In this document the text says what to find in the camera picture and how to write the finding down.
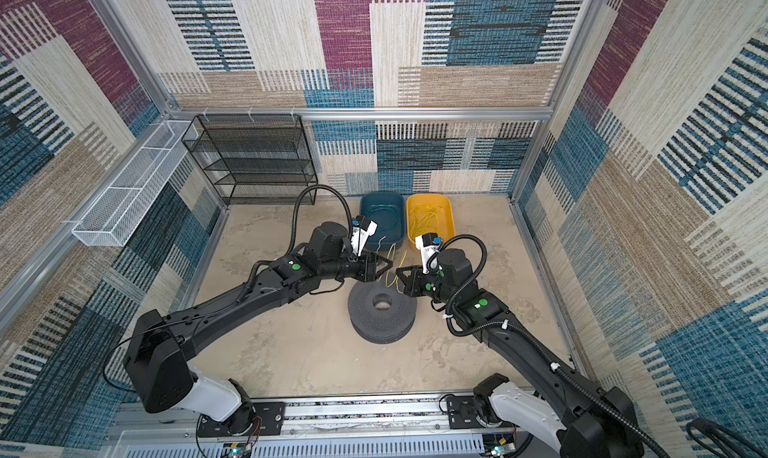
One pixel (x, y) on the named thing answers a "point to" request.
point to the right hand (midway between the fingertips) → (397, 276)
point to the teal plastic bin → (392, 239)
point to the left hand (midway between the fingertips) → (389, 259)
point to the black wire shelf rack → (254, 159)
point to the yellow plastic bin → (440, 201)
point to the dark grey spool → (379, 314)
